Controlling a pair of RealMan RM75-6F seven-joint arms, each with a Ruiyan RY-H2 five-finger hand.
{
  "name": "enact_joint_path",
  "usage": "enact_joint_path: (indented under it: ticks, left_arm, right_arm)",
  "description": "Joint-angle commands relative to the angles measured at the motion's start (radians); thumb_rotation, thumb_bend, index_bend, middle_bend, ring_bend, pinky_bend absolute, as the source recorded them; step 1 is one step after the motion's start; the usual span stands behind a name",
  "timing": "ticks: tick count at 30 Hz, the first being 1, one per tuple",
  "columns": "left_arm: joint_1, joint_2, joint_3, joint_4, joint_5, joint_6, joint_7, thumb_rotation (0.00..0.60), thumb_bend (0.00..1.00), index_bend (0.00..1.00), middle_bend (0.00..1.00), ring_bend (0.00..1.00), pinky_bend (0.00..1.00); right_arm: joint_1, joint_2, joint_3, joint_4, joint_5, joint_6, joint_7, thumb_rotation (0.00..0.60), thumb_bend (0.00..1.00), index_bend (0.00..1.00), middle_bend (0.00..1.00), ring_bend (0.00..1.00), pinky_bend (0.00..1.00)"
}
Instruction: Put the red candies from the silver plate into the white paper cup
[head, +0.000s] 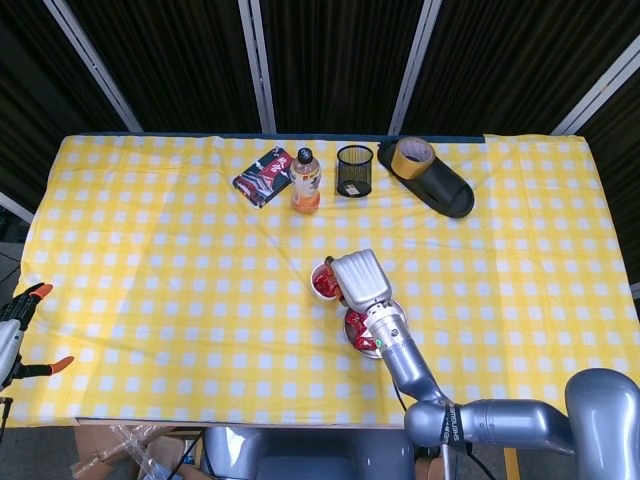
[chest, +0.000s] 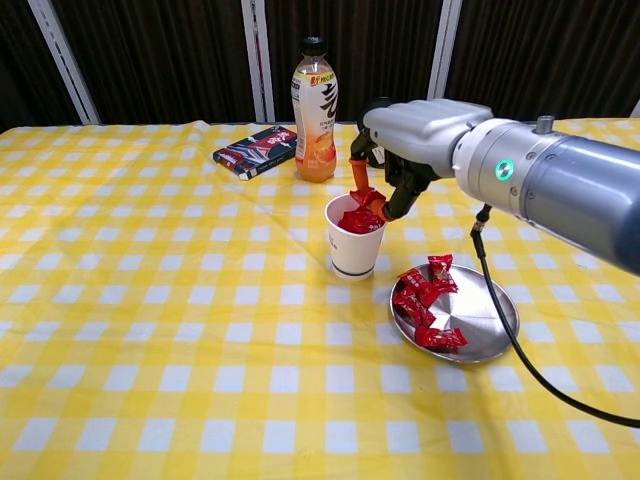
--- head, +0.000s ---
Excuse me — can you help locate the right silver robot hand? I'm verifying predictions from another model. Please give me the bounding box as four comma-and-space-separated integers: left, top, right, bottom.
323, 248, 393, 312

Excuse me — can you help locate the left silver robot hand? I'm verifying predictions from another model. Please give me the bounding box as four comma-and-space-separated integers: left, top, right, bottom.
0, 282, 76, 392

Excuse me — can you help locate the white paper cup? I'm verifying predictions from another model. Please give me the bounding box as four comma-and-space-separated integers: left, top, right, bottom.
310, 263, 346, 301

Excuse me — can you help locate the silver metal plate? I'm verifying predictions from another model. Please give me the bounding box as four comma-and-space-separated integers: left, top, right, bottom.
343, 298, 409, 360

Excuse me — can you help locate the black mesh pen holder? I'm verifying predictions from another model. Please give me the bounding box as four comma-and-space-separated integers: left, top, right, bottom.
334, 143, 375, 197

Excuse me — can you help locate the orange juice bottle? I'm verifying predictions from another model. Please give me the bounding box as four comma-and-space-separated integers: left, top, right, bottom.
288, 146, 323, 215

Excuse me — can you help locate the yellow tape roll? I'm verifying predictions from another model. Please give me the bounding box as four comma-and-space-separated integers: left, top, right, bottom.
389, 136, 437, 179

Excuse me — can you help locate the black rubber slipper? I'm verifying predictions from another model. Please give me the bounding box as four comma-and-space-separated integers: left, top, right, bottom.
375, 139, 475, 219

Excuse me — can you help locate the brown cardboard box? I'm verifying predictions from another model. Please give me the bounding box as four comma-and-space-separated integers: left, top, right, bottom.
74, 424, 201, 480

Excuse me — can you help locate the dark blue printed box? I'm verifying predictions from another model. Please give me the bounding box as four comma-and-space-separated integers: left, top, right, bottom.
232, 144, 296, 210

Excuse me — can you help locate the yellow checked tablecloth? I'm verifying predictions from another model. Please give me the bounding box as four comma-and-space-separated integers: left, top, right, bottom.
9, 132, 640, 431

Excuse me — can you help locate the clear plastic wrap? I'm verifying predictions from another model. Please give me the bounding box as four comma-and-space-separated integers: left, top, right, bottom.
69, 424, 171, 480

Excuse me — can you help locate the grey robot torso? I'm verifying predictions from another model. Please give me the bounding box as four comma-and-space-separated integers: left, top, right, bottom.
202, 427, 416, 480

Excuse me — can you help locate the white metal frame post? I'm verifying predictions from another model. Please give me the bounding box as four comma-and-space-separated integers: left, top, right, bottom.
42, 0, 145, 132
237, 0, 278, 134
0, 192, 36, 224
388, 0, 444, 135
552, 37, 640, 136

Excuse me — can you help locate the black velcro strap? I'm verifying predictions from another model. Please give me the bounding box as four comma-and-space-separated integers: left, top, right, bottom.
439, 403, 465, 447

